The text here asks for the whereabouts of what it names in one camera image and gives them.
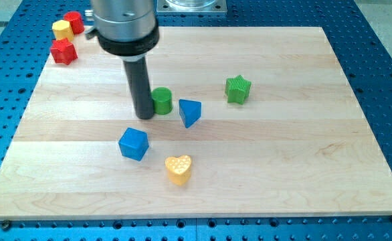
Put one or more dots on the yellow heart block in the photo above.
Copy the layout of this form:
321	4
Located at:
178	169

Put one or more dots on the red star block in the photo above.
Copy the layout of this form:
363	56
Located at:
63	51

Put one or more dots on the green star block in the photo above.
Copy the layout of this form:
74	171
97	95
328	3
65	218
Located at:
237	89

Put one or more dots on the yellow hexagon block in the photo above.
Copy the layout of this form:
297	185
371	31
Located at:
62	30

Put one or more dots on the green cylinder block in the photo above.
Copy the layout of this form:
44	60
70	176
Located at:
162	99

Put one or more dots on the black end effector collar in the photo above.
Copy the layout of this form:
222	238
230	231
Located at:
133	48

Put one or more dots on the blue triangle block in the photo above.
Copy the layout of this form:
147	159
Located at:
190	111

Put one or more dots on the wooden board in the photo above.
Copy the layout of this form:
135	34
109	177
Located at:
300	145

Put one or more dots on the red cylinder block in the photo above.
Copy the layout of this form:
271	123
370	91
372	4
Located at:
76	21

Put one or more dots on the blue cube block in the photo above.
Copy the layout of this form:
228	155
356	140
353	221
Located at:
133	144

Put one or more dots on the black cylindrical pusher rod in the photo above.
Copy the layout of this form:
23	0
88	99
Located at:
140	88

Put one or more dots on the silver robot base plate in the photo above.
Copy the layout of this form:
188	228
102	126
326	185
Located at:
169	7

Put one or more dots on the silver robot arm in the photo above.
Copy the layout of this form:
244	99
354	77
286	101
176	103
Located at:
128	29

